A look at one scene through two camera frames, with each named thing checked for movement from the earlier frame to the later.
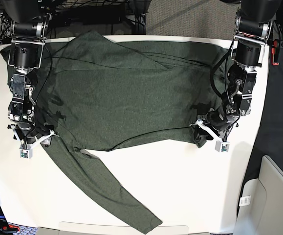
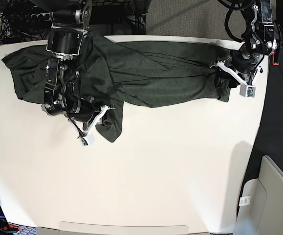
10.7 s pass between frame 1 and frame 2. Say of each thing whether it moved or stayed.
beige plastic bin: stayed
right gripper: moved
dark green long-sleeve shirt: moved
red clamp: stayed
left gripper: moved
